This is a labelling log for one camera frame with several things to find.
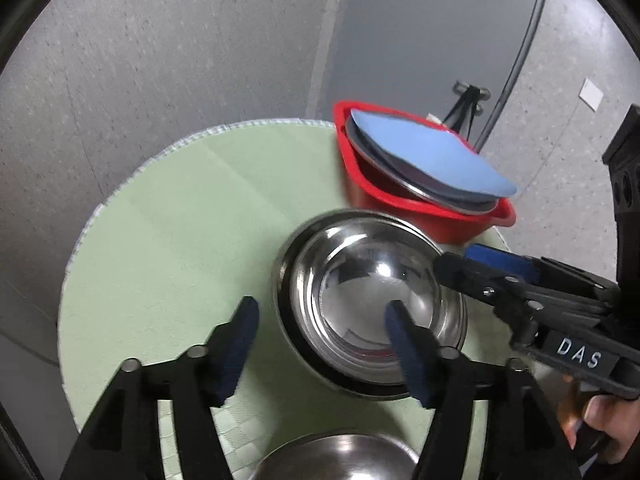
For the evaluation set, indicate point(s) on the blue cloth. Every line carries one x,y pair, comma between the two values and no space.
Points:
435,155

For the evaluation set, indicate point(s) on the black stand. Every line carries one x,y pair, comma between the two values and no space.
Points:
465,105

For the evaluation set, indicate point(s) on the red plastic basin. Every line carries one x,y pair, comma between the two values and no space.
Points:
370,185

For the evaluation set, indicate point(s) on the light green table mat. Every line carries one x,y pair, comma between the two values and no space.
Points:
175,220

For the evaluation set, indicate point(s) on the grey panel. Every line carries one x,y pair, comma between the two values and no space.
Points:
425,25

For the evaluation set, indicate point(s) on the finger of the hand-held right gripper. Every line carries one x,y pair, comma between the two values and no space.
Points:
465,277
500,260

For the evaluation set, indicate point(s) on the stainless steel bowl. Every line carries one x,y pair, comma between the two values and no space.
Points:
335,457
360,280
305,350

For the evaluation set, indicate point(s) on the stainless steel plate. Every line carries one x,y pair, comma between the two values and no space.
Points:
400,175

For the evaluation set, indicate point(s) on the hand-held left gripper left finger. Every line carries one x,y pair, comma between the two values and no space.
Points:
234,355

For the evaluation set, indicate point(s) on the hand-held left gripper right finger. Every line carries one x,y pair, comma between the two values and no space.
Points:
407,355

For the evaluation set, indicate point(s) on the white paper scrap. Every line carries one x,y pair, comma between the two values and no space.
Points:
592,95

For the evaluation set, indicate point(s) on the person's right hand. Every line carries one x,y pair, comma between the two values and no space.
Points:
597,422

